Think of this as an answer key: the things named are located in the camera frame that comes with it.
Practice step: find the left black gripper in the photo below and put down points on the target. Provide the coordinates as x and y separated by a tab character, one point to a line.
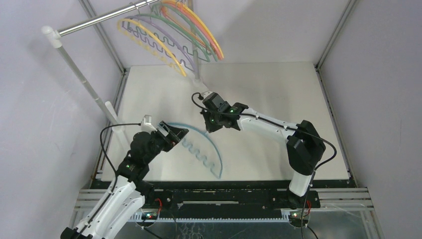
174	135

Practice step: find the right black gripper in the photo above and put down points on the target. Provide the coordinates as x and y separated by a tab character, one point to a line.
211	121

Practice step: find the blue wavy hanger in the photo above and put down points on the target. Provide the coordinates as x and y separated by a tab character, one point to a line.
200	145

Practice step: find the teal wavy hanger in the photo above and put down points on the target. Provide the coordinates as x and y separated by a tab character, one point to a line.
202	43

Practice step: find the yellow smooth hanger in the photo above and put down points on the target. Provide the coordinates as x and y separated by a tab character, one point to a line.
204	26

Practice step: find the purple wavy hanger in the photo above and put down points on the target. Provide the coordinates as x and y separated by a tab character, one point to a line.
179	50

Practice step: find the yellow wavy hanger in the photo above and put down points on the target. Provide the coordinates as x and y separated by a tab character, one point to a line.
147	40

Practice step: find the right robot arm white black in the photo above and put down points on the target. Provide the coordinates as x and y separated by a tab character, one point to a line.
304	146

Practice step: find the left circuit board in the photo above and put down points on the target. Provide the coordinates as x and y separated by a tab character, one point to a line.
149	216

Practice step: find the circuit board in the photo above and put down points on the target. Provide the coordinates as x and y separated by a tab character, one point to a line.
296	216
149	216

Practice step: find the right circuit board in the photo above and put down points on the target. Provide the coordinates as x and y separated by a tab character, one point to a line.
296	216

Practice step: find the chrome and white garment rack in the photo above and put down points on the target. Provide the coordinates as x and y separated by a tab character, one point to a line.
68	117

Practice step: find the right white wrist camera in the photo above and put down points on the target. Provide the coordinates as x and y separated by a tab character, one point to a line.
204	95

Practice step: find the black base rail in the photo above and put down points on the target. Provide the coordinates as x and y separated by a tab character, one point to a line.
219	200

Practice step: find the aluminium frame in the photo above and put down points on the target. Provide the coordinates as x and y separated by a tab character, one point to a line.
372	227

